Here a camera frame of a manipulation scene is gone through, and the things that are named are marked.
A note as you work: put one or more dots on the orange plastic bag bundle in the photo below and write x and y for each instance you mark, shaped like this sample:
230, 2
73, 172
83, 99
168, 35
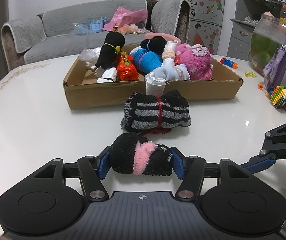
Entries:
126, 70

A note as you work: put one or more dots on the small orange toy piece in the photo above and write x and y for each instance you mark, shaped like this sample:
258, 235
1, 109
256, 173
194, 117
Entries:
260, 86

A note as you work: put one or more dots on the grey cabinet with shelves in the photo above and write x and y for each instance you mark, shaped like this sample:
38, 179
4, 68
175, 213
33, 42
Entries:
246, 16

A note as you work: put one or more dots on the pink plastic bag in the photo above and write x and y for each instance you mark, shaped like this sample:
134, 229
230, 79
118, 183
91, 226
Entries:
124, 16

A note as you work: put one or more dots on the clear plastic bag bundle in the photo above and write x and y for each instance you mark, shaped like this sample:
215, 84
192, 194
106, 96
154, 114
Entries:
90, 57

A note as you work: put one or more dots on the blue toy castle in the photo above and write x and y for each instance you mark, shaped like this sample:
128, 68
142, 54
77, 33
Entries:
94, 26

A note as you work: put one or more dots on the pink plastic chair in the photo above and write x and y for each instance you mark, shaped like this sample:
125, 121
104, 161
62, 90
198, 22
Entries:
167, 37

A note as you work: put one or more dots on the yellow rubber band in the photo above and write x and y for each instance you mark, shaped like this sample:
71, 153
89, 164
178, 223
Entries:
250, 74

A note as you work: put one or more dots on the grey covered sofa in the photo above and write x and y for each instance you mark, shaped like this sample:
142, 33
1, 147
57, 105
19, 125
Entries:
69, 30

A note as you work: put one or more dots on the orange plush toy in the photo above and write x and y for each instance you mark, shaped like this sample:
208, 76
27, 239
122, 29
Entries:
130, 29

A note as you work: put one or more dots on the black sock blue tie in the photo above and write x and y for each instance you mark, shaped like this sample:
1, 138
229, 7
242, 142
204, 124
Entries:
155, 44

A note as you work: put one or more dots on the glass fish bowl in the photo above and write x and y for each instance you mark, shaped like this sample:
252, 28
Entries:
268, 35

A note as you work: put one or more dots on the white cloth bundle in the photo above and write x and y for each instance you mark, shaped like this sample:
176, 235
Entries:
103, 75

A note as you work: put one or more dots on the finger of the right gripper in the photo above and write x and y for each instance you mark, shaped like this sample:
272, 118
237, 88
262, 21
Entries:
259, 163

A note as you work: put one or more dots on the pink fluffy sock bundle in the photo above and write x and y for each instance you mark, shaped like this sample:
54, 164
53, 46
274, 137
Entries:
197, 60

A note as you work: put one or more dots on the brown cardboard box tray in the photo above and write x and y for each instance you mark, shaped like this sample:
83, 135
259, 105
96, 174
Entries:
83, 91

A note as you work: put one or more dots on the black sock yellow tie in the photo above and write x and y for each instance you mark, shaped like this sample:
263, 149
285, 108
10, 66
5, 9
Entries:
113, 44

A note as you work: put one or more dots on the light blue sock bundle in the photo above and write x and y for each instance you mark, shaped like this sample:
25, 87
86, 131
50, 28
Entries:
161, 75

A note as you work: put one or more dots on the decorated grey refrigerator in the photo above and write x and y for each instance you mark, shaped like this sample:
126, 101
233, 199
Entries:
206, 23

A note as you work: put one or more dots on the black grey striped sock bundle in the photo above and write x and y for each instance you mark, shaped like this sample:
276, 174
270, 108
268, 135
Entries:
147, 113

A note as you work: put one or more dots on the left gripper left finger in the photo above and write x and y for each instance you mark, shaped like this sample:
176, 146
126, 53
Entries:
92, 170

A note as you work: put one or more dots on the small white roll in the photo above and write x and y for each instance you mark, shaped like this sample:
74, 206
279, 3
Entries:
155, 86

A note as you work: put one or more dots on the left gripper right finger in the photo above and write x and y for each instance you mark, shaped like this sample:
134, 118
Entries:
190, 170

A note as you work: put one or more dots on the colourful toy block stick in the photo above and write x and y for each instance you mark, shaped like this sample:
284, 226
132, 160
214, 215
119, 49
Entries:
229, 63

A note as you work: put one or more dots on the black sock pink tie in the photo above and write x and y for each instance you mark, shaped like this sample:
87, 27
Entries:
136, 155

